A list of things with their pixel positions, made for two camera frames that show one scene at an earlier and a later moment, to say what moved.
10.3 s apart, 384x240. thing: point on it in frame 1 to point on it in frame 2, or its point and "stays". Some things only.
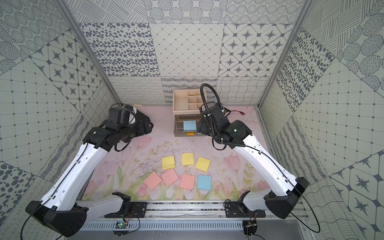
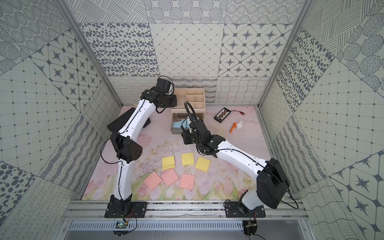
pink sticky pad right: [187, 181] stays
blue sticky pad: [204, 182] to [178, 124]
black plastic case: [118, 115] to [163, 85]
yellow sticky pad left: [168, 162] stays
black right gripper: [203, 126] to [186, 137]
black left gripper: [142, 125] to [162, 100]
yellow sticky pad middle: [188, 158] stays
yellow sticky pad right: [203, 164] stays
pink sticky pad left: [152, 180] stays
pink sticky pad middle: [170, 177] stays
